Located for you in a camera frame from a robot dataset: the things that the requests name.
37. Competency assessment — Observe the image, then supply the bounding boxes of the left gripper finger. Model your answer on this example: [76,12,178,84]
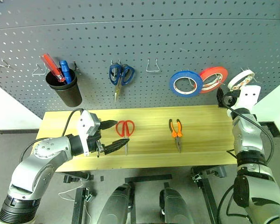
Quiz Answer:
[104,137,131,156]
[100,119,119,131]

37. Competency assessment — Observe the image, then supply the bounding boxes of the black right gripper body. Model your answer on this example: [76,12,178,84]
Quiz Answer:
[223,90,240,108]

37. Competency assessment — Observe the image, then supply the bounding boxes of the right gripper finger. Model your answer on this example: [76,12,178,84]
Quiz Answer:
[216,87,225,108]

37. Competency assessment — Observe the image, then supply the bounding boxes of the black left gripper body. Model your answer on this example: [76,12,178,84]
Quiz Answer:
[86,121,106,159]

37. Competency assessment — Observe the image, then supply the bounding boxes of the red-handled scissors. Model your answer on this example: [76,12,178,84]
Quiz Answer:
[115,119,135,156]

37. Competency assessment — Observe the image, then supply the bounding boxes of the white tape roll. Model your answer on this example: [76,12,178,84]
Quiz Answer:
[227,69,255,92]

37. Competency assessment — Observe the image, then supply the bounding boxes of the orange and black pliers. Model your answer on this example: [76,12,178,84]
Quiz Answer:
[168,118,184,154]

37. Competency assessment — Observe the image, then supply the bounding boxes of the silver tape peg hook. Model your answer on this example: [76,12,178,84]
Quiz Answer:
[181,68,197,91]
[240,67,262,85]
[214,73,226,86]

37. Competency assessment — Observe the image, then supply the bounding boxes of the red tape roll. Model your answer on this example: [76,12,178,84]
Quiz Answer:
[199,66,229,94]

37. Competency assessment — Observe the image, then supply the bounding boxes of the blue tape roll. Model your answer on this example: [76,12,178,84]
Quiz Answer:
[169,70,203,97]

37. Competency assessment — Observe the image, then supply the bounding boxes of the grey perforated metal pegboard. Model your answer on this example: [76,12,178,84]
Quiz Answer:
[0,0,280,120]

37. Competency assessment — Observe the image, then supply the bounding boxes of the black plastic cup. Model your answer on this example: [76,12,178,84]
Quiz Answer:
[45,68,83,108]

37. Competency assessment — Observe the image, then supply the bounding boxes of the dark glossy rounded shape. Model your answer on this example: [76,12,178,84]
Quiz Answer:
[159,186,194,224]
[97,183,135,224]

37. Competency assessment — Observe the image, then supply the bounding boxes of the black metal table leg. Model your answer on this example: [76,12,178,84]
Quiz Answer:
[191,165,227,224]
[63,171,94,224]

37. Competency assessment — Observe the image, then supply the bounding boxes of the blue marker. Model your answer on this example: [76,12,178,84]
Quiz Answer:
[59,60,73,84]

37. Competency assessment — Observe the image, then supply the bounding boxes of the red marker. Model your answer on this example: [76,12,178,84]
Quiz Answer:
[41,53,66,83]

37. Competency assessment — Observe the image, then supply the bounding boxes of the silver straight peg hook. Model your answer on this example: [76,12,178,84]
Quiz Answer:
[0,58,11,70]

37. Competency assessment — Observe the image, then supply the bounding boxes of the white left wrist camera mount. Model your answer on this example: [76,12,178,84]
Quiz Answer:
[77,110,101,157]

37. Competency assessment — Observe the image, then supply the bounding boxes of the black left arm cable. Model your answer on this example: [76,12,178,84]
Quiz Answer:
[20,108,84,164]

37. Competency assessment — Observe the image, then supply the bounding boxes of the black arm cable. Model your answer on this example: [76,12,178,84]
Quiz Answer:
[217,104,275,224]
[20,108,84,164]

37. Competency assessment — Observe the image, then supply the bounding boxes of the blue-handled scissors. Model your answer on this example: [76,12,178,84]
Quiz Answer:
[108,63,135,103]

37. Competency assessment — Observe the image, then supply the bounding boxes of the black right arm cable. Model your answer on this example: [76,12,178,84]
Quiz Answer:
[217,104,275,224]

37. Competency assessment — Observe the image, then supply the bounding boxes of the thin white floor cable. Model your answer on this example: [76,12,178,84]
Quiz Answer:
[58,183,92,224]

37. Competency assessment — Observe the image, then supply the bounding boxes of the silver trapezoid wire hook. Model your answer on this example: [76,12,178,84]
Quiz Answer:
[146,57,161,72]

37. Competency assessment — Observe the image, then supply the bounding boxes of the silver triangular wire hook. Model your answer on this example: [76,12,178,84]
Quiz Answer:
[32,63,47,76]

